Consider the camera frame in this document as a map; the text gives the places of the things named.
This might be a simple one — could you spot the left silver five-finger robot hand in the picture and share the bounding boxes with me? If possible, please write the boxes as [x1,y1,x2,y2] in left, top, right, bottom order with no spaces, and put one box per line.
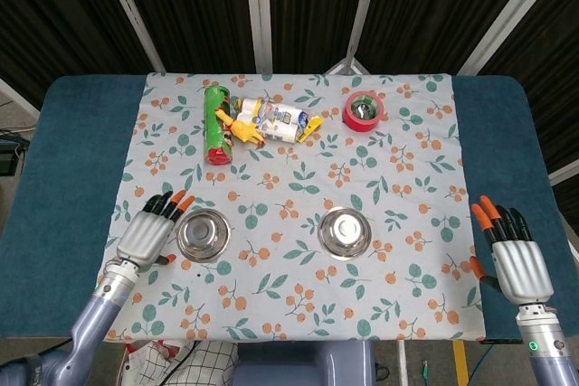
[116,189,196,270]

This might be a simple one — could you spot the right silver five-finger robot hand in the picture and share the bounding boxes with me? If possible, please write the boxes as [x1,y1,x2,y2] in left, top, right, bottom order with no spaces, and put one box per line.
[469,194,555,306]

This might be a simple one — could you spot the steel bowl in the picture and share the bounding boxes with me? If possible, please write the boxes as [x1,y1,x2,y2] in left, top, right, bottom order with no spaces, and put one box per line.
[317,206,375,262]
[175,207,233,262]

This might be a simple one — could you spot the floral tablecloth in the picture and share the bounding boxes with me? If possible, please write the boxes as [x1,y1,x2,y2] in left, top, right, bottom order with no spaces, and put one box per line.
[97,71,488,343]

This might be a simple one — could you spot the blue felt table cover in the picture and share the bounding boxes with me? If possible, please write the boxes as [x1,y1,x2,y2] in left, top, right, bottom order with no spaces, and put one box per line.
[0,74,579,343]

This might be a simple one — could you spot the green chips can red lid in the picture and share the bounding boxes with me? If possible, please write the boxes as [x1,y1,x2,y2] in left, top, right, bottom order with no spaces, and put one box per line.
[202,85,236,166]

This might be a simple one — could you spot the white black checked cloth bag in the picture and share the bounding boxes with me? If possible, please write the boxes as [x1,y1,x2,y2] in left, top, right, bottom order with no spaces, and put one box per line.
[124,339,240,386]

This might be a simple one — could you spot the yellow rubber chicken toy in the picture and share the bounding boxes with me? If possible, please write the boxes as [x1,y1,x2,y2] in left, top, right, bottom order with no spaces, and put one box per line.
[214,108,267,148]

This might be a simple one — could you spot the black electronics box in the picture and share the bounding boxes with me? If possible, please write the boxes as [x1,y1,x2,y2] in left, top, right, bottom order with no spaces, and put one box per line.
[0,130,29,177]

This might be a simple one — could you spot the white rolls in plastic pack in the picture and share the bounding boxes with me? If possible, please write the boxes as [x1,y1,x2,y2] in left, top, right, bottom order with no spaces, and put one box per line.
[230,95,326,145]

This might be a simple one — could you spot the blue-grey robot torso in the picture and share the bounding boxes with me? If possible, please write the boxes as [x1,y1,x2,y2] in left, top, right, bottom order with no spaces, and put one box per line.
[233,340,376,386]

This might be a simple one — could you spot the red tape roll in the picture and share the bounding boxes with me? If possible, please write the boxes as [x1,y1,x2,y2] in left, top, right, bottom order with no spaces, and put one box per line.
[342,90,384,132]

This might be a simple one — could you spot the white partition frame post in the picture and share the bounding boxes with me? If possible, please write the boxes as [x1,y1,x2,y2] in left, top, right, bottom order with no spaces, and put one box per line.
[344,0,386,61]
[456,0,569,76]
[0,77,42,118]
[242,0,275,74]
[548,161,579,186]
[93,0,166,73]

